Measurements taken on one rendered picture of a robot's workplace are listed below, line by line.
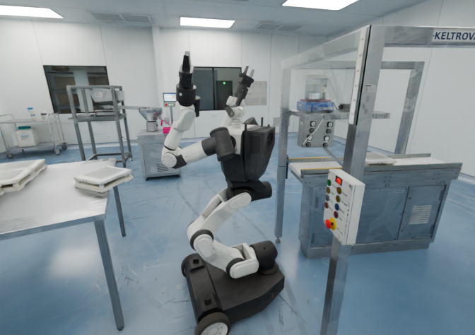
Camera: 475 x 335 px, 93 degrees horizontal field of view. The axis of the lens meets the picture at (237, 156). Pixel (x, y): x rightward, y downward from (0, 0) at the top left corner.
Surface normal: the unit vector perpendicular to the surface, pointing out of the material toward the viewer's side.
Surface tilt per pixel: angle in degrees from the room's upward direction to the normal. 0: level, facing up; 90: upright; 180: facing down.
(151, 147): 90
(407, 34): 90
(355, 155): 90
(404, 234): 90
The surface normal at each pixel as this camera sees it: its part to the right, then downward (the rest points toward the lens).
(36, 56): 0.25, 0.28
